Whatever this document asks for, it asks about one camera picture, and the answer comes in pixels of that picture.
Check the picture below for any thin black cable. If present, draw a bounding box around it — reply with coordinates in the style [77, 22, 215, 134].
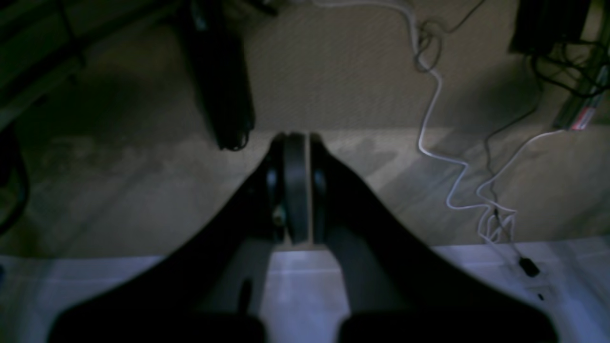
[484, 110, 541, 278]

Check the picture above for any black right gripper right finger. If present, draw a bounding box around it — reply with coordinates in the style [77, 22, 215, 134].
[310, 134, 559, 343]

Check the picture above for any black table leg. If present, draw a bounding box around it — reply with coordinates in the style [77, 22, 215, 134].
[177, 0, 255, 151]

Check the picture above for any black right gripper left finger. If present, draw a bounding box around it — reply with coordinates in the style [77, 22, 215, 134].
[48, 133, 306, 343]

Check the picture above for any white cable on floor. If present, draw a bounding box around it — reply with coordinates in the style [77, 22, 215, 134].
[312, 0, 565, 244]

